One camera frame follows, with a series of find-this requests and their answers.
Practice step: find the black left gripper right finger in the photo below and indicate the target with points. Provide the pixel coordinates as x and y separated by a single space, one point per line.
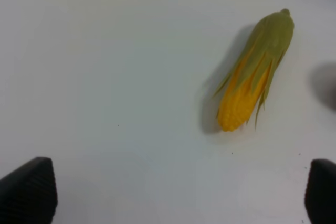
320 192

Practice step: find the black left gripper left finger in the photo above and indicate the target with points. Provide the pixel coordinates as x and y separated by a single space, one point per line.
29 193

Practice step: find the corn cob with husk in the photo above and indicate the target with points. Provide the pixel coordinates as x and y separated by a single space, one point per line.
248 82

